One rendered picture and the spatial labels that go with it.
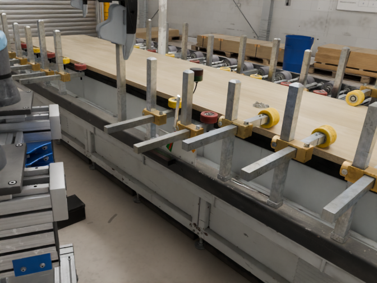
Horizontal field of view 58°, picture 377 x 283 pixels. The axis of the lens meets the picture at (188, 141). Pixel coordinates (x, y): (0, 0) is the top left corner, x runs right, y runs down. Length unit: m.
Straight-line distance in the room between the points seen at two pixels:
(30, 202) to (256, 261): 1.31
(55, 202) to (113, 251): 1.32
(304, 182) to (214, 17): 8.85
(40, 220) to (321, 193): 1.04
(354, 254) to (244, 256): 0.80
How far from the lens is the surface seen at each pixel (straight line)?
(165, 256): 2.11
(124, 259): 2.10
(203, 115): 1.56
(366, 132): 1.10
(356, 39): 8.52
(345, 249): 1.25
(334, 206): 0.92
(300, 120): 1.67
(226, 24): 9.88
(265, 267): 1.88
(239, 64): 2.66
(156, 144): 1.39
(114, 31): 0.61
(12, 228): 0.90
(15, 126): 1.31
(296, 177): 1.51
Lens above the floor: 1.43
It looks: 24 degrees down
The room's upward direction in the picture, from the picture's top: 3 degrees clockwise
